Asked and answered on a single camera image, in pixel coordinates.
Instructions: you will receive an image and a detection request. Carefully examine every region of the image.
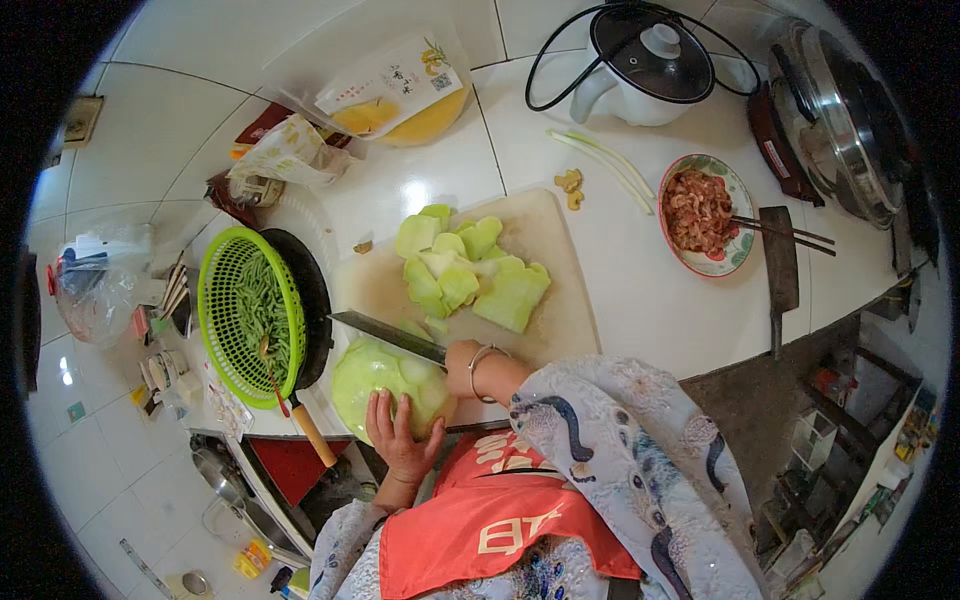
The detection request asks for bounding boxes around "cluttered shelf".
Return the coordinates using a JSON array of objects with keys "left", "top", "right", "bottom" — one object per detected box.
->
[{"left": 756, "top": 262, "right": 948, "bottom": 600}]

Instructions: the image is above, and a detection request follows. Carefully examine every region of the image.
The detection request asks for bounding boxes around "cluster of small jars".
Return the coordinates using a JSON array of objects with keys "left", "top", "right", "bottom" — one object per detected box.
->
[{"left": 129, "top": 300, "right": 255, "bottom": 442}]

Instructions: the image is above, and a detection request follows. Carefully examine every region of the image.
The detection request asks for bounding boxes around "yellow bottle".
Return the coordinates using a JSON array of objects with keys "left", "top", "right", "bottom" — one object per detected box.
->
[{"left": 233, "top": 537, "right": 273, "bottom": 581}]

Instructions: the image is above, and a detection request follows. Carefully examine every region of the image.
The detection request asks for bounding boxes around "steel electric cooker red base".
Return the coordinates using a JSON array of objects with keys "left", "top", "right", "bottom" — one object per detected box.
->
[{"left": 746, "top": 16, "right": 915, "bottom": 231}]

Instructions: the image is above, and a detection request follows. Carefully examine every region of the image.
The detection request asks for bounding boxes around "dark red packet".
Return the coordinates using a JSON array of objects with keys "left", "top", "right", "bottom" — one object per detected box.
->
[
  {"left": 233, "top": 102, "right": 354, "bottom": 152},
  {"left": 205, "top": 170, "right": 265, "bottom": 231}
]

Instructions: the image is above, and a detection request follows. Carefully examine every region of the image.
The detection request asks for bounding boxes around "chopped raw meat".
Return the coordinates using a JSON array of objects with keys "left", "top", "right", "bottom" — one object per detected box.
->
[{"left": 663, "top": 169, "right": 741, "bottom": 255}]

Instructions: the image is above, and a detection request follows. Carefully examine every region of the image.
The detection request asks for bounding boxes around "patterned ceramic bowl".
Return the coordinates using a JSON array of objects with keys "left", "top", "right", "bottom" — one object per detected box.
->
[{"left": 657, "top": 153, "right": 757, "bottom": 279}]

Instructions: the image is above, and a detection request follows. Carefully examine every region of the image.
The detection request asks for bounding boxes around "black wok with wooden handle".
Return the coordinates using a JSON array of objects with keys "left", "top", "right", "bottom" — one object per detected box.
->
[{"left": 258, "top": 228, "right": 341, "bottom": 469}]

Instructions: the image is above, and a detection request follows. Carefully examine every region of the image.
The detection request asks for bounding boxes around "person's body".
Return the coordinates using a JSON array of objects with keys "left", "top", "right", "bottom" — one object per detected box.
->
[{"left": 307, "top": 423, "right": 768, "bottom": 600}]

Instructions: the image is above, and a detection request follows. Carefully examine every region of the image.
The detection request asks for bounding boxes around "pale plastic cutting board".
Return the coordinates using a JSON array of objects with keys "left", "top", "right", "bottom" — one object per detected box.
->
[{"left": 330, "top": 187, "right": 603, "bottom": 438}]

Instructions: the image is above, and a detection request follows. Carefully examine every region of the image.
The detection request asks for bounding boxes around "steel kitchen knife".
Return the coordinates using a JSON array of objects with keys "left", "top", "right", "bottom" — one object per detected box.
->
[{"left": 327, "top": 309, "right": 450, "bottom": 369}]

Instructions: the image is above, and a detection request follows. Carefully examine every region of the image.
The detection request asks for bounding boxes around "holder with chopsticks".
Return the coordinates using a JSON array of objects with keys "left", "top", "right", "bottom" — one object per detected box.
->
[{"left": 159, "top": 250, "right": 199, "bottom": 340}]

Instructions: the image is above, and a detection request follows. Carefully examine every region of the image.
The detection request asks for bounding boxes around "dark chopstick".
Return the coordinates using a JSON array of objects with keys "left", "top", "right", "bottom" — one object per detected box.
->
[
  {"left": 731, "top": 220, "right": 837, "bottom": 258},
  {"left": 731, "top": 215, "right": 837, "bottom": 246}
]

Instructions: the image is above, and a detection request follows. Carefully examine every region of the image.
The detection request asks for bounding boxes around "metal strip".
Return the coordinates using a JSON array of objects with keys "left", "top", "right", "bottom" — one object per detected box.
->
[{"left": 117, "top": 537, "right": 176, "bottom": 600}]

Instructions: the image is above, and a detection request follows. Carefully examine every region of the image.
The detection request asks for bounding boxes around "pile of cut cabbage pieces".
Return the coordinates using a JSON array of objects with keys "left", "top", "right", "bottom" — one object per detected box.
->
[{"left": 395, "top": 203, "right": 552, "bottom": 336}]

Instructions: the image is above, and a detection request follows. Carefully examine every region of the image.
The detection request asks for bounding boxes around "black glass pot lid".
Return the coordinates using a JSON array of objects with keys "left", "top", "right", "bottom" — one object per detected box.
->
[{"left": 589, "top": 3, "right": 716, "bottom": 105}]

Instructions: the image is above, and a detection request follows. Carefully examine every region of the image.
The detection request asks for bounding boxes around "red cloth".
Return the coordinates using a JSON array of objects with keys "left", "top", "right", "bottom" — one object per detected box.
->
[{"left": 247, "top": 437, "right": 353, "bottom": 509}]

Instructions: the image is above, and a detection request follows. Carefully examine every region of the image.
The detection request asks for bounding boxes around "clear plastic bag with items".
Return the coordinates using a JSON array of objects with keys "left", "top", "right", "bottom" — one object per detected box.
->
[{"left": 45, "top": 223, "right": 163, "bottom": 348}]

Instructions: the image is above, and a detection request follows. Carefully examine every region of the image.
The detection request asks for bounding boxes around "white electric pot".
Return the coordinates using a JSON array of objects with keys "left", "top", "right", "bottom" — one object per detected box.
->
[{"left": 568, "top": 3, "right": 717, "bottom": 128}]

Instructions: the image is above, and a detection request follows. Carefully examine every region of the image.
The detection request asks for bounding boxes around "dark cleaver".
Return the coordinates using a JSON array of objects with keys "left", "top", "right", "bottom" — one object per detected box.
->
[{"left": 759, "top": 206, "right": 801, "bottom": 362}]

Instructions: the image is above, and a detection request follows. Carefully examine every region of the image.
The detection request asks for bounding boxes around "small lidded jar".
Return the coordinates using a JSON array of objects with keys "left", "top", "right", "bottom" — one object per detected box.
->
[{"left": 231, "top": 175, "right": 287, "bottom": 210}]

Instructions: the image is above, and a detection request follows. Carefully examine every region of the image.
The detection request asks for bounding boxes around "silver bracelet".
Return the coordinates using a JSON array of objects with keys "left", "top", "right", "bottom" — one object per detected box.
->
[{"left": 468, "top": 343, "right": 513, "bottom": 405}]

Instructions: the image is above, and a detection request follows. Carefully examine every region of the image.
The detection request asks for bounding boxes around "red handled spoon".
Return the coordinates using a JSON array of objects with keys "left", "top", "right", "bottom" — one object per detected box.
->
[{"left": 258, "top": 335, "right": 291, "bottom": 419}]

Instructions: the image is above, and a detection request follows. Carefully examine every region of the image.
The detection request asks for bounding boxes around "black power cable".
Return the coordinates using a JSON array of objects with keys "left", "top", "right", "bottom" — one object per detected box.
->
[{"left": 524, "top": 1, "right": 763, "bottom": 113}]

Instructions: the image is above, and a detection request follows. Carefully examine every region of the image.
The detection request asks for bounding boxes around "green plastic basket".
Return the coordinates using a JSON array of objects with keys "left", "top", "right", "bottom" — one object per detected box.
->
[{"left": 197, "top": 226, "right": 309, "bottom": 411}]

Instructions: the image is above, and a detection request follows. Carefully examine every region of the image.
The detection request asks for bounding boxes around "person's right hand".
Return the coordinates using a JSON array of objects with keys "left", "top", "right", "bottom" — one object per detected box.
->
[{"left": 444, "top": 339, "right": 486, "bottom": 399}]

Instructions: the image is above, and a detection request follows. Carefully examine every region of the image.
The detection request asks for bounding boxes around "wall socket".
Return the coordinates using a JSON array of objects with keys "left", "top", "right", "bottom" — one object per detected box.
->
[{"left": 63, "top": 94, "right": 106, "bottom": 150}]

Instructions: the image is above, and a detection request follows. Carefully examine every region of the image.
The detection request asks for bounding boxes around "heap of green beans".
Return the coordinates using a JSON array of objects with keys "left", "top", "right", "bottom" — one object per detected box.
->
[{"left": 233, "top": 250, "right": 294, "bottom": 388}]

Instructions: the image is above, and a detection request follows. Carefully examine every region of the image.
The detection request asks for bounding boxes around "person's left hand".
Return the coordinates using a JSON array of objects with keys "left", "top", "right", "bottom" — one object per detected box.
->
[{"left": 365, "top": 388, "right": 449, "bottom": 486}]

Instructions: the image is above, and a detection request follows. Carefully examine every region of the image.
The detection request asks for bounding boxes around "green onion stalk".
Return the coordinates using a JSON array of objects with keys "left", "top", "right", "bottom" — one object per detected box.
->
[
  {"left": 562, "top": 131, "right": 658, "bottom": 201},
  {"left": 545, "top": 129, "right": 656, "bottom": 216}
]

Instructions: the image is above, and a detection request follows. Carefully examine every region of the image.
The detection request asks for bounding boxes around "steel pot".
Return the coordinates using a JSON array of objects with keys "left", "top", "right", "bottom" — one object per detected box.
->
[{"left": 190, "top": 447, "right": 310, "bottom": 562}]

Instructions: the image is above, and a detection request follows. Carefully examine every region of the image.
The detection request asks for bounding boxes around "clear bag of yellow millet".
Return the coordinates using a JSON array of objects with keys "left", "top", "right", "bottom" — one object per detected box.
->
[{"left": 261, "top": 21, "right": 474, "bottom": 149}]

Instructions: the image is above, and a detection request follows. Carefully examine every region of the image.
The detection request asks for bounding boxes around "green cabbage half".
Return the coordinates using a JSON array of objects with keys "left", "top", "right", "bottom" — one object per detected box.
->
[{"left": 330, "top": 335, "right": 458, "bottom": 446}]

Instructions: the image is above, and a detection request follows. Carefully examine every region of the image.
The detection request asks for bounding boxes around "printed plastic bag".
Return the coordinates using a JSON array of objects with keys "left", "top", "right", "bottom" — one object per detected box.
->
[{"left": 226, "top": 114, "right": 355, "bottom": 189}]

